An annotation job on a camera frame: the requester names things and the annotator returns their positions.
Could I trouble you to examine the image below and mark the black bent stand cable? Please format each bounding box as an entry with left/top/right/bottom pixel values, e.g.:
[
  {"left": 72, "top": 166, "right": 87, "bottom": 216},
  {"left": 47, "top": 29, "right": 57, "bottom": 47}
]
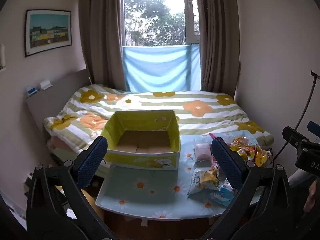
[{"left": 272, "top": 70, "right": 320, "bottom": 162}]

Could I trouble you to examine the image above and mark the framed wall picture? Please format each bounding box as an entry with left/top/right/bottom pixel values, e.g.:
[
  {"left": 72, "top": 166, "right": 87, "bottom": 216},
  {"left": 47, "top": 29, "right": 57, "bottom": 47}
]
[{"left": 24, "top": 9, "right": 73, "bottom": 57}]

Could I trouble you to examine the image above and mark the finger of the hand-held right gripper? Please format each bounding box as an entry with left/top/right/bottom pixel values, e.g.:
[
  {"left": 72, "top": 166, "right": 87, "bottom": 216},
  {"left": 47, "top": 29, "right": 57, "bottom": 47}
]
[
  {"left": 282, "top": 126, "right": 311, "bottom": 153},
  {"left": 307, "top": 121, "right": 320, "bottom": 136}
]

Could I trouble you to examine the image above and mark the brown curtain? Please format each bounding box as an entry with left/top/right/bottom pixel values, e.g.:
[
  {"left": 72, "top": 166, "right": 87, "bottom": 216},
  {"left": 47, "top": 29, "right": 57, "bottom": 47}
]
[
  {"left": 77, "top": 0, "right": 127, "bottom": 92},
  {"left": 195, "top": 0, "right": 242, "bottom": 98}
]

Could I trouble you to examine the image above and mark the yellow-green storage box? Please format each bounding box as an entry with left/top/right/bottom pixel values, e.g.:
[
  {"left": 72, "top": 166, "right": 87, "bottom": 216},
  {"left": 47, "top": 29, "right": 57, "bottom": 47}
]
[{"left": 100, "top": 110, "right": 181, "bottom": 171}]

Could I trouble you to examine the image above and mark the grey bed headboard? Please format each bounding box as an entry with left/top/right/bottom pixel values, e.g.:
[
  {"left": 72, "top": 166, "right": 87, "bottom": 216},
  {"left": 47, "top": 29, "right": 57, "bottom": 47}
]
[{"left": 24, "top": 69, "right": 94, "bottom": 135}]

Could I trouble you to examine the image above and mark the pink pillow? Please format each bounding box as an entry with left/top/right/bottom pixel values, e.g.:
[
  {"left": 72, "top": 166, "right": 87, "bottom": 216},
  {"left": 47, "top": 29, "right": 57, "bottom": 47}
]
[{"left": 47, "top": 136, "right": 75, "bottom": 153}]

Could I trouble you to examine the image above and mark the pink and white snack bag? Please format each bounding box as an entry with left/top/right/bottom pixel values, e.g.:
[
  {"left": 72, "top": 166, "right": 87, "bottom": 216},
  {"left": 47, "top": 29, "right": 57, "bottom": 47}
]
[{"left": 194, "top": 139, "right": 213, "bottom": 166}]

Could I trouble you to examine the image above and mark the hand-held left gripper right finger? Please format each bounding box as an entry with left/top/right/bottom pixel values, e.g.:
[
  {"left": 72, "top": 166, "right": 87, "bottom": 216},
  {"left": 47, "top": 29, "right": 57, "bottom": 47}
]
[{"left": 200, "top": 137, "right": 293, "bottom": 240}]

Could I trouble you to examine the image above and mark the white folding table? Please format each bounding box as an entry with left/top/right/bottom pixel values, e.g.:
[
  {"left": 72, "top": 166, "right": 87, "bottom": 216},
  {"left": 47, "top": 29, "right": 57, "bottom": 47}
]
[{"left": 95, "top": 200, "right": 263, "bottom": 228}]

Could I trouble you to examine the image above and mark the striped floral blanket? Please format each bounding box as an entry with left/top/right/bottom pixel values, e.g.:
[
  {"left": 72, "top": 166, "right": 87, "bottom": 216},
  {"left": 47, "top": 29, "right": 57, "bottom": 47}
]
[{"left": 42, "top": 84, "right": 274, "bottom": 153}]

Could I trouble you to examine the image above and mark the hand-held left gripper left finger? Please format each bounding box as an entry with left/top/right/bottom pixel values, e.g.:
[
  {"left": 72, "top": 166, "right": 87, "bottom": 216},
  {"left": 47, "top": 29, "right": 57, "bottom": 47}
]
[{"left": 26, "top": 135, "right": 115, "bottom": 240}]

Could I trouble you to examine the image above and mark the white item on headboard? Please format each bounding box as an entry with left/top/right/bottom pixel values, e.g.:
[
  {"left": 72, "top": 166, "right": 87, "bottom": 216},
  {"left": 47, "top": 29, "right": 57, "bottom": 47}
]
[{"left": 39, "top": 79, "right": 53, "bottom": 90}]

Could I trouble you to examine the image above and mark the small pink candy packet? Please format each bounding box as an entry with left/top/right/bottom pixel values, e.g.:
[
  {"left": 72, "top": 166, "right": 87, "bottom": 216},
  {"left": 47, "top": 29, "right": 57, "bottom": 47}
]
[{"left": 211, "top": 155, "right": 220, "bottom": 173}]

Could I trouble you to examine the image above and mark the window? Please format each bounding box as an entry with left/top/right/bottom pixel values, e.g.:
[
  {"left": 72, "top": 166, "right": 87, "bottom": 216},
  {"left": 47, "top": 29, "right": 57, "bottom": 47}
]
[{"left": 124, "top": 0, "right": 200, "bottom": 48}]

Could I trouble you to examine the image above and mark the clear waffle packet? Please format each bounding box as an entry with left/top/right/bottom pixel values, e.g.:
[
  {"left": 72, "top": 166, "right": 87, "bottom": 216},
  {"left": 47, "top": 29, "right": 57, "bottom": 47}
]
[{"left": 229, "top": 135, "right": 258, "bottom": 153}]

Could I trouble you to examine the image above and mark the light blue cloth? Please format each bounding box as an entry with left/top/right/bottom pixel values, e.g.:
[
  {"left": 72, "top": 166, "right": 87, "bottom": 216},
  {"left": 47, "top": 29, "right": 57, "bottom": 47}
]
[{"left": 122, "top": 44, "right": 202, "bottom": 92}]

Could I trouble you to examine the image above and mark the person's right hand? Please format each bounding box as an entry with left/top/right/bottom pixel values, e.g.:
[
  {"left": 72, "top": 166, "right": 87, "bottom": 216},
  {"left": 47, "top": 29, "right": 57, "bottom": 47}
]
[{"left": 303, "top": 180, "right": 320, "bottom": 213}]

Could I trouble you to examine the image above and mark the blue and white snack packet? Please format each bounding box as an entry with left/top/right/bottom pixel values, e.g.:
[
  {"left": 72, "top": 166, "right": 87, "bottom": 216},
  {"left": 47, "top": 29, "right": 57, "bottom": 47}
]
[{"left": 209, "top": 180, "right": 238, "bottom": 207}]

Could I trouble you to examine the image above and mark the cardboard box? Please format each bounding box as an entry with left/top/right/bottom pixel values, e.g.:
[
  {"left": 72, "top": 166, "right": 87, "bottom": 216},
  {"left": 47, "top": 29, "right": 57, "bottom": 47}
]
[{"left": 80, "top": 187, "right": 104, "bottom": 220}]

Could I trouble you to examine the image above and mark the yellow and white snack packet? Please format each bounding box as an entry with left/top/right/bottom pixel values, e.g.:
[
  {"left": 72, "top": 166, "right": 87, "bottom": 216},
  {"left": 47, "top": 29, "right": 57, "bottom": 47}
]
[{"left": 187, "top": 168, "right": 221, "bottom": 196}]

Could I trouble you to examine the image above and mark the daisy print blue tablecloth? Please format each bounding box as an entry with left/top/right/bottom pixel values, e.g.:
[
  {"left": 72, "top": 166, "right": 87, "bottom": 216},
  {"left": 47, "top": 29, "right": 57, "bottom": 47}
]
[{"left": 95, "top": 130, "right": 274, "bottom": 222}]

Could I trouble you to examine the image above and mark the orange snack bag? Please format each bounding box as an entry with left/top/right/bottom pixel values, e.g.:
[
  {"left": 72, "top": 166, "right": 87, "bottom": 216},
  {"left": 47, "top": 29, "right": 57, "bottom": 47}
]
[{"left": 236, "top": 146, "right": 273, "bottom": 167}]

